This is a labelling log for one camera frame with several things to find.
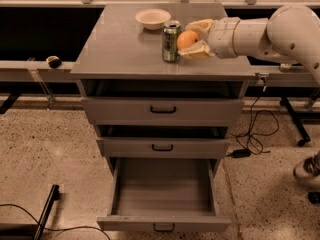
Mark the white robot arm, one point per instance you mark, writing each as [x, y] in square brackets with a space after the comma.
[291, 35]

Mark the white bowl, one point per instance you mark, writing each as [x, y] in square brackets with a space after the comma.
[152, 19]

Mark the wall outlet plug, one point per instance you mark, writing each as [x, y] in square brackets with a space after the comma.
[261, 79]

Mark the grey bottom drawer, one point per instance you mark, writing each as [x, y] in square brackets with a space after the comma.
[163, 195]

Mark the grey drawer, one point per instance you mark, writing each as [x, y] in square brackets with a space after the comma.
[161, 103]
[163, 195]
[179, 142]

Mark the grey middle drawer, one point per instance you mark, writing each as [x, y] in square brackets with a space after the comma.
[179, 142]

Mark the small bottle on ledge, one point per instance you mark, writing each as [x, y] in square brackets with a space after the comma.
[284, 67]

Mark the black floor stand left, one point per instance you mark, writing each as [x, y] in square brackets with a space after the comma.
[52, 197]

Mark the orange fruit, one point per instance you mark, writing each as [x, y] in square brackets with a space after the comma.
[187, 39]

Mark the dark round object on ledge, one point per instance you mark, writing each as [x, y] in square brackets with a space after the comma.
[53, 61]

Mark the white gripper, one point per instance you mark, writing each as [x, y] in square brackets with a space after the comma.
[222, 37]

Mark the grey drawer cabinet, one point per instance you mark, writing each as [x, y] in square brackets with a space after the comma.
[119, 48]

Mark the grey top drawer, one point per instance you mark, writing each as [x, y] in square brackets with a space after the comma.
[161, 103]

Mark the black stand leg right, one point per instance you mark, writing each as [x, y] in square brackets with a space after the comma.
[305, 138]

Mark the person's shoe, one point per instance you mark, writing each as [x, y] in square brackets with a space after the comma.
[308, 168]

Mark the green soda can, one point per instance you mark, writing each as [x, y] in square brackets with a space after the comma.
[170, 33]

